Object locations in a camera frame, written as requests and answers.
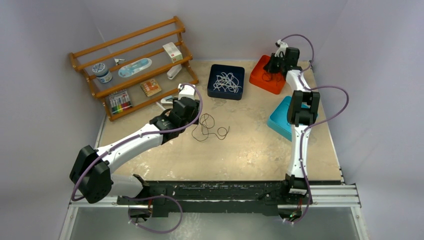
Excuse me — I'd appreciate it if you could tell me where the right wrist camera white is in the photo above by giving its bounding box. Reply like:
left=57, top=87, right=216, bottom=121
left=274, top=39, right=289, bottom=58

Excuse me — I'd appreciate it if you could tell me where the blue white round jar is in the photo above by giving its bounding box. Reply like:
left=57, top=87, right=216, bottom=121
left=91, top=62, right=113, bottom=84

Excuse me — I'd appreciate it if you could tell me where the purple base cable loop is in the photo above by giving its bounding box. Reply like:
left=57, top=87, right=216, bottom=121
left=127, top=194, right=185, bottom=235

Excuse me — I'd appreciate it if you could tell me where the coloured marker set pack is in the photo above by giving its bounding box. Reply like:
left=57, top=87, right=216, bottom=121
left=109, top=89, right=133, bottom=115

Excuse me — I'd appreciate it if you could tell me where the cyan square tray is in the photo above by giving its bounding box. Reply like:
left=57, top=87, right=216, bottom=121
left=266, top=96, right=319, bottom=143

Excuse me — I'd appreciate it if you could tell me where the small blue white stapler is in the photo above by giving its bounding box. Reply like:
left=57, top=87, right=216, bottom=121
left=160, top=95, right=174, bottom=105

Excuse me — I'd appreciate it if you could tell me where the small metal clip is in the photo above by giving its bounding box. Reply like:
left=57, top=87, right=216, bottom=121
left=114, top=58, right=126, bottom=66

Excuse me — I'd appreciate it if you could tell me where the orange patterned small pack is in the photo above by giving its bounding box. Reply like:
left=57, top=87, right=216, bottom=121
left=140, top=78, right=162, bottom=97

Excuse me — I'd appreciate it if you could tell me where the dark navy square tray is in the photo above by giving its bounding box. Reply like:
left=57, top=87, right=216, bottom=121
left=207, top=64, right=245, bottom=100

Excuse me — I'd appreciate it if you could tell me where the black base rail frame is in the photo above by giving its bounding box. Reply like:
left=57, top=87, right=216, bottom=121
left=115, top=179, right=362, bottom=220

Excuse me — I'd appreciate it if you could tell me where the brown cable bundle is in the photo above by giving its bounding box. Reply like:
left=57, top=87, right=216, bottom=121
left=191, top=113, right=231, bottom=143

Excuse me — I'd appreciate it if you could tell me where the white red small box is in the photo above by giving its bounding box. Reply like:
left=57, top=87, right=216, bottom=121
left=162, top=42, right=183, bottom=63

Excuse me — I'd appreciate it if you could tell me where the oval blue white package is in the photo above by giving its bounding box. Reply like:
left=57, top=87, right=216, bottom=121
left=118, top=58, right=152, bottom=78

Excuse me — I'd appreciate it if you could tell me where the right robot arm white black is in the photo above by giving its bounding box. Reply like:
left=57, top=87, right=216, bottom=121
left=263, top=43, right=320, bottom=204

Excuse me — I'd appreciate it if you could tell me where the wooden three-tier rack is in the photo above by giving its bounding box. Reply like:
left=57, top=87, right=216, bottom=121
left=68, top=16, right=199, bottom=122

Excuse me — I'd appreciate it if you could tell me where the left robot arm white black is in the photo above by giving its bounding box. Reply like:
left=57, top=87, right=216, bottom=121
left=69, top=97, right=203, bottom=204

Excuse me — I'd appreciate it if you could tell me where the white cable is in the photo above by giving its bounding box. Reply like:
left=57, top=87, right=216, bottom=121
left=212, top=70, right=243, bottom=94

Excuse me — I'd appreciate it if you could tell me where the orange square tray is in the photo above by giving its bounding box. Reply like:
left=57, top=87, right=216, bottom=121
left=249, top=55, right=286, bottom=95

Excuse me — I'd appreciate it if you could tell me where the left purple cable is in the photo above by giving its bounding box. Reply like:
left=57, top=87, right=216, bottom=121
left=71, top=82, right=204, bottom=202

